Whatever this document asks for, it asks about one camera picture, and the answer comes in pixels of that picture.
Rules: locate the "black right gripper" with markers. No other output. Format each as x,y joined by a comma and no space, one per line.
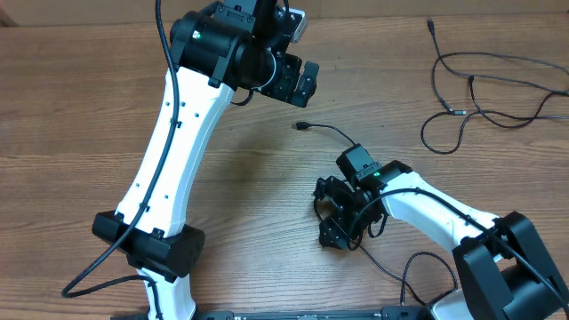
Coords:
336,228

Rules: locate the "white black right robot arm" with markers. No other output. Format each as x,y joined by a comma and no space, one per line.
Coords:
501,270

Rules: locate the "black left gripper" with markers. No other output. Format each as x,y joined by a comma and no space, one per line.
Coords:
284,89

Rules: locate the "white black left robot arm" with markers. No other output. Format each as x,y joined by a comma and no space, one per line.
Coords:
226,46

